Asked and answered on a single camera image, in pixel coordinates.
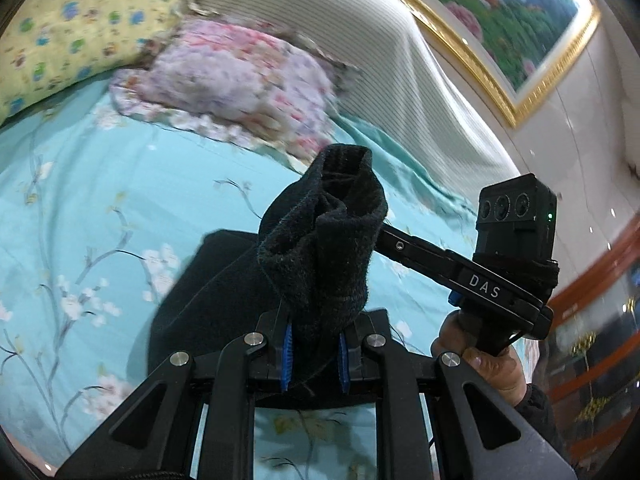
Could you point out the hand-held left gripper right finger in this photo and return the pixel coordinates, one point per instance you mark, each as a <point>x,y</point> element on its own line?
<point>343,360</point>

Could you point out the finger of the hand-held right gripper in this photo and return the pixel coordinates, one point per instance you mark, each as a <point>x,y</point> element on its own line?
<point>415,247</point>

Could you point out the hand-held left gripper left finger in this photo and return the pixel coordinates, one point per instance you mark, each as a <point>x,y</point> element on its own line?
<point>286,355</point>

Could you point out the person's right forearm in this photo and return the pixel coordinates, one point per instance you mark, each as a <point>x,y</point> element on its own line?
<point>542,425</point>

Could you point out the person's right hand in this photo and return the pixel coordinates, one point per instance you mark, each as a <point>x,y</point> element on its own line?
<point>495,375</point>

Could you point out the brown wooden furniture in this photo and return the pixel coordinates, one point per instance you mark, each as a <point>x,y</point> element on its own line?
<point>595,340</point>

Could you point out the white striped headboard cover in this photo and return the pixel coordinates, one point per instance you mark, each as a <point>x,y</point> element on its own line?
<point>360,60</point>

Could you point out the gold framed floral painting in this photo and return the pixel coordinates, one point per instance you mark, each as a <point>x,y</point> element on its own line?
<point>490,10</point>

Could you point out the pink floral ruffled pillow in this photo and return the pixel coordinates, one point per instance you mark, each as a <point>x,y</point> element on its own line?
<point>230,80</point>

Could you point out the yellow printed pillow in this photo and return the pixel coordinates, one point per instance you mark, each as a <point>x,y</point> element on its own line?
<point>75,30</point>

